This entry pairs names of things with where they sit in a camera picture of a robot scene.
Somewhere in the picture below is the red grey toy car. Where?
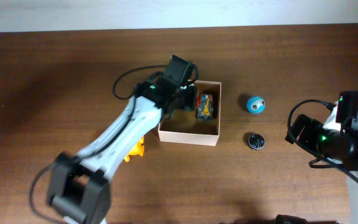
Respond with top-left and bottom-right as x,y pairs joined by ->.
196,93 -> 214,121

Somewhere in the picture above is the blue ball with eyes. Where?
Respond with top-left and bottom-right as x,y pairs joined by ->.
246,96 -> 266,114

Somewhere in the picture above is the orange toy figure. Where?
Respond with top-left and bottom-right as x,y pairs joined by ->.
124,136 -> 144,162

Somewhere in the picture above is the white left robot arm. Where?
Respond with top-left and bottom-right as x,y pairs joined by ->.
47,77 -> 196,223

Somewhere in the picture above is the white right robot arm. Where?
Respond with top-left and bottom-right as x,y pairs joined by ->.
285,91 -> 358,223

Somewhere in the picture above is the pink cardboard box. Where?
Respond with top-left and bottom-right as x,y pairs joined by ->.
158,81 -> 222,146

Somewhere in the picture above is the black round cap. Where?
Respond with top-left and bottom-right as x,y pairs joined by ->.
248,134 -> 265,150

